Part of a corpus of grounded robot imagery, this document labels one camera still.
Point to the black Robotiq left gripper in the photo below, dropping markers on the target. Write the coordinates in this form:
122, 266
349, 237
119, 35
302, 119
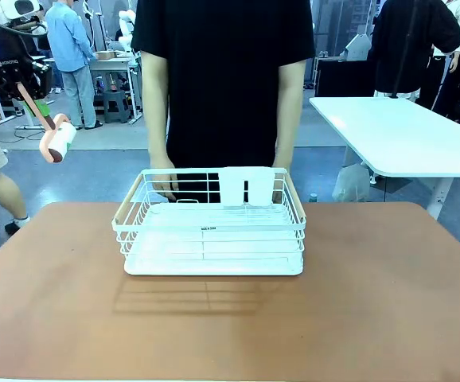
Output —
19, 73

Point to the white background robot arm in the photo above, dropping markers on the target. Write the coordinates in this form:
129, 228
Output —
126, 28

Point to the person left forearm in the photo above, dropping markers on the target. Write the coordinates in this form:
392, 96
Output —
291, 111

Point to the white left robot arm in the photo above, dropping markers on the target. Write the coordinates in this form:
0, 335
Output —
19, 8

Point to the person right forearm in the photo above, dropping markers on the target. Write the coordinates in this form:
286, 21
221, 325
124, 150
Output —
156, 111

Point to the person right hand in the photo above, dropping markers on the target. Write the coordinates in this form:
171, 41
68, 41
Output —
165, 179

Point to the person left hand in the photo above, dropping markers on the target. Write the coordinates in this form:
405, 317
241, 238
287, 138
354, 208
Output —
283, 175

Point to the bystander in blue shirt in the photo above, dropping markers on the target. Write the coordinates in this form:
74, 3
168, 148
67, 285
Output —
75, 47

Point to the grey plastic stool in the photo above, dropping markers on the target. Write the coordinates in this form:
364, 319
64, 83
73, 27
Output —
116, 105

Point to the background workbench desk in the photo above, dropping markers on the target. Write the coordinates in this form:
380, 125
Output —
114, 65

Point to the person torso black t-shirt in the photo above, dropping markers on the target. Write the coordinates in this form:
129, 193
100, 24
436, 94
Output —
222, 79

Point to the white plastic cutlery holder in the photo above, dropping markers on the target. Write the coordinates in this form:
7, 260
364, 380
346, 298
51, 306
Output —
238, 187

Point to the white plastic drip tray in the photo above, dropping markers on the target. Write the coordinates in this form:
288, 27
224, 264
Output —
214, 254

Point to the small green-capped bottle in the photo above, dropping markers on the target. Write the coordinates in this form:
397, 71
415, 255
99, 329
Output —
313, 197

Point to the black partition panel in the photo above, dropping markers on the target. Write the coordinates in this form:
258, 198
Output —
345, 77

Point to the white grey machine housing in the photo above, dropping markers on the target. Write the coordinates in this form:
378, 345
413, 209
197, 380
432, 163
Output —
356, 47

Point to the translucent plastic bag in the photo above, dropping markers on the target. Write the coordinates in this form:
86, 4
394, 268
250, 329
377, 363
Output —
351, 185

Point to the white side table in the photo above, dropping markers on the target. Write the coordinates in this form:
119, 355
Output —
397, 131

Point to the bystander in black clothes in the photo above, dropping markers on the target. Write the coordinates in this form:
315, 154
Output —
409, 44

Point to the bystander in white shirt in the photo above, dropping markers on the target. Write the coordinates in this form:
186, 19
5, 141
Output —
443, 75

